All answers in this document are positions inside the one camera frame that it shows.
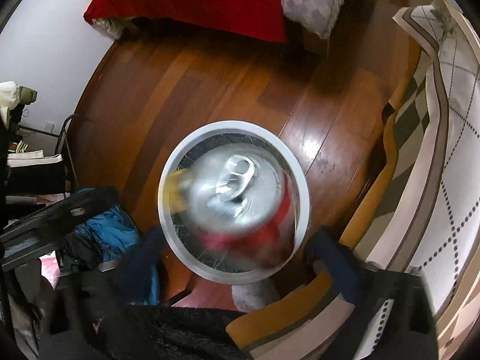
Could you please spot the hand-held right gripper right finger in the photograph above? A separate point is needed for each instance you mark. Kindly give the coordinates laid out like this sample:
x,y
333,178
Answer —
x,y
337,266

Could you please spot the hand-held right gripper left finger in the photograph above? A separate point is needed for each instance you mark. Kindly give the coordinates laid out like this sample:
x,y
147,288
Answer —
x,y
140,266

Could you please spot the white round trash bin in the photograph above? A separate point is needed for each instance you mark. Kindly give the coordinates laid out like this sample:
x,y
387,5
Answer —
x,y
296,187

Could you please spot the red soda can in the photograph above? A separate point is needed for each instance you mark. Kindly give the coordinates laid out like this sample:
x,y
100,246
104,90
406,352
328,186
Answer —
x,y
240,195

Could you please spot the blue jacket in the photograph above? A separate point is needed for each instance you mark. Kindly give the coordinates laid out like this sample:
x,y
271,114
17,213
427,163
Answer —
x,y
108,232

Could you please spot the white fuzzy slipper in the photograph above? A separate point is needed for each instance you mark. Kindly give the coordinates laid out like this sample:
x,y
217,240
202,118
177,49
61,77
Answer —
x,y
255,296

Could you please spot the dark plastic crate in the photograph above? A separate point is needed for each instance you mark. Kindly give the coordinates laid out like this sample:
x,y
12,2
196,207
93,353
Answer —
x,y
48,221

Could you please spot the black white bag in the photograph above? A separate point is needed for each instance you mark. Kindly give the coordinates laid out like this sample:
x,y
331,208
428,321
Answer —
x,y
33,172

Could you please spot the white cloth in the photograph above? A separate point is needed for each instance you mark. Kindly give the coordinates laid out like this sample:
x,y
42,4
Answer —
x,y
7,99

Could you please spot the checkered bedsheet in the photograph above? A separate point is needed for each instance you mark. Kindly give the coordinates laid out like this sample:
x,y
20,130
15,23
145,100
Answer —
x,y
311,3

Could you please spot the red blanket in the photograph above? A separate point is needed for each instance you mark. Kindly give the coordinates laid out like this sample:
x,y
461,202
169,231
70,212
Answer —
x,y
187,3

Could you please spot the black metal frame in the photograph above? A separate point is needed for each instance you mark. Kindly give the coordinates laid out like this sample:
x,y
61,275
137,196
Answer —
x,y
67,150

